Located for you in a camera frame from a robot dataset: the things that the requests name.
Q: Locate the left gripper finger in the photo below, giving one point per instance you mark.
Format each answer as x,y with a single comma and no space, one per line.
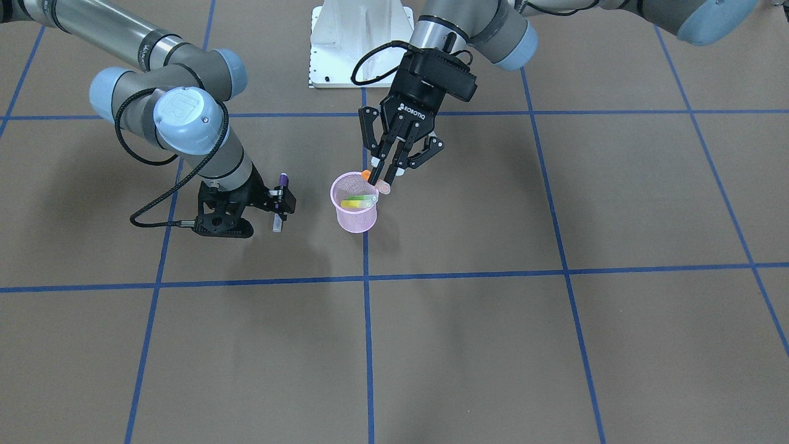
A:
403,158

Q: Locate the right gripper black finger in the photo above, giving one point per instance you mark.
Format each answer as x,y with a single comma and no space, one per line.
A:
288,206

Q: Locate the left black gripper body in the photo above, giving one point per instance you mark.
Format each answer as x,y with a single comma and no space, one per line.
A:
412,103

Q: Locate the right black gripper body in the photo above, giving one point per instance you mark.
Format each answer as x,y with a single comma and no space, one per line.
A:
256,185

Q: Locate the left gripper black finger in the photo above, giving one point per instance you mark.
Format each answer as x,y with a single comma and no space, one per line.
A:
381,131

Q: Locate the purple highlighter pen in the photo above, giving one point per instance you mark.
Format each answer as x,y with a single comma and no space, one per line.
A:
279,218

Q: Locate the orange highlighter pen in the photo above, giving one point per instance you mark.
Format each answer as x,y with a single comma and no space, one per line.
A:
381,185

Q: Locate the yellow highlighter pen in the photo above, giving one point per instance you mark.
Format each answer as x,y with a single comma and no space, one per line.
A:
350,206

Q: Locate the green highlighter pen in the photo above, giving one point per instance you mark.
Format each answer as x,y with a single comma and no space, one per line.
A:
366,199

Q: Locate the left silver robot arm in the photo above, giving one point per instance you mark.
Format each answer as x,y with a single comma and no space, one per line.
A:
501,32

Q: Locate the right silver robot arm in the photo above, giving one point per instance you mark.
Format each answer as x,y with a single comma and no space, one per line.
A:
169,104

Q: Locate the pink mesh pen holder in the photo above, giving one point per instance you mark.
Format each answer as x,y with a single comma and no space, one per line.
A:
349,184

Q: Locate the brown paper table cover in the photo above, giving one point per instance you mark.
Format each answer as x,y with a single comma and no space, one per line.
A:
555,339

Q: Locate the blue tape grid lines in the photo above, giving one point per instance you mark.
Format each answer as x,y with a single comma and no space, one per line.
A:
367,277

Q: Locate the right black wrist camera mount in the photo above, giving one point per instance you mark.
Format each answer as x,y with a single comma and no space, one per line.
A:
213,223

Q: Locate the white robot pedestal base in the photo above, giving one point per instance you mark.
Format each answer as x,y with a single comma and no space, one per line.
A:
343,32

